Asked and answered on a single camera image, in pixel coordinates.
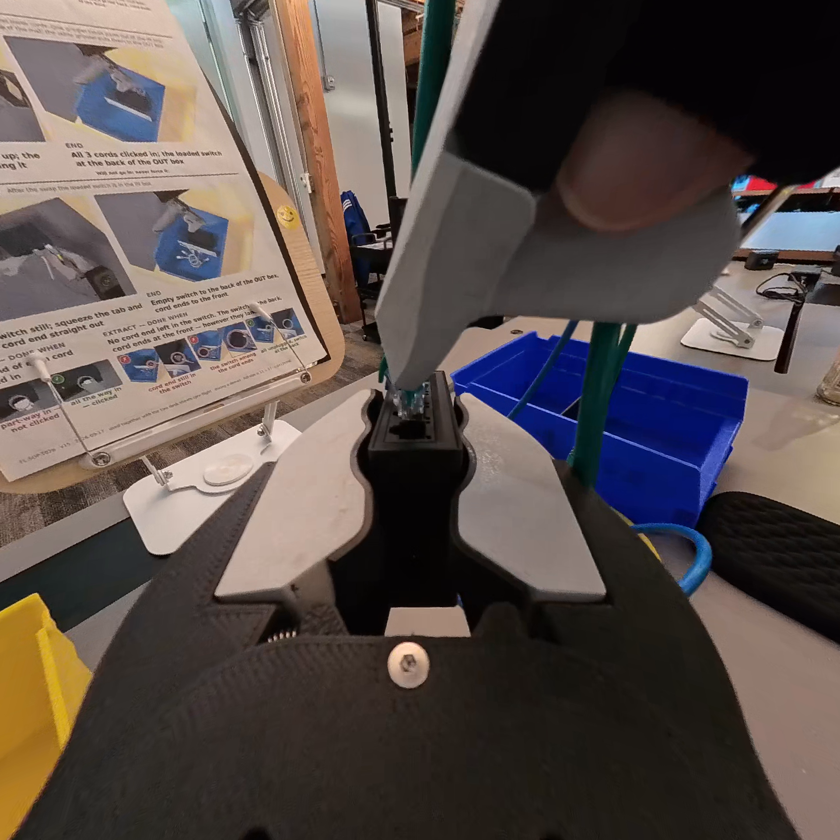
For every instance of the blue plastic bin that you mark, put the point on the blue plastic bin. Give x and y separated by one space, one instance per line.
656 453

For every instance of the blue jacket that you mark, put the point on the blue jacket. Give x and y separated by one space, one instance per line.
354 223

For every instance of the wood-edged table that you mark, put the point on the wood-edged table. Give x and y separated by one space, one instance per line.
807 229

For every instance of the black office chair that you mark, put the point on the black office chair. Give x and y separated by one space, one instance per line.
387 262

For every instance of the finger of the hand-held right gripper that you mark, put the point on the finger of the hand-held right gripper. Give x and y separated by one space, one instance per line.
499 262

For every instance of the person's right hand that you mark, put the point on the person's right hand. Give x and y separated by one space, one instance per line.
643 164

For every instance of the tablet on white stand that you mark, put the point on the tablet on white stand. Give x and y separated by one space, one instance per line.
728 328

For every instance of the black textured pad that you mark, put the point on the black textured pad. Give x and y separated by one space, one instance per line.
781 558

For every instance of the black ethernet switch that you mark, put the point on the black ethernet switch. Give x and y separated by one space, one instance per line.
413 512

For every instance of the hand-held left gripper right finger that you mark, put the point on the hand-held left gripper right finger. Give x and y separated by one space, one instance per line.
525 518

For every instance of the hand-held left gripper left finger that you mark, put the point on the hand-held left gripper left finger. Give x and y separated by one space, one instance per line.
308 505

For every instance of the wooden instruction board with stand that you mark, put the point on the wooden instruction board with stand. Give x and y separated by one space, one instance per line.
131 262

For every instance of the small black box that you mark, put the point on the small black box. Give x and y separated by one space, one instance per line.
760 260

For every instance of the wooden post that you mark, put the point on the wooden post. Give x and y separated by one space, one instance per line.
315 131

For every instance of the yellow plastic bin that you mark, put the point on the yellow plastic bin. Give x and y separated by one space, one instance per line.
33 689

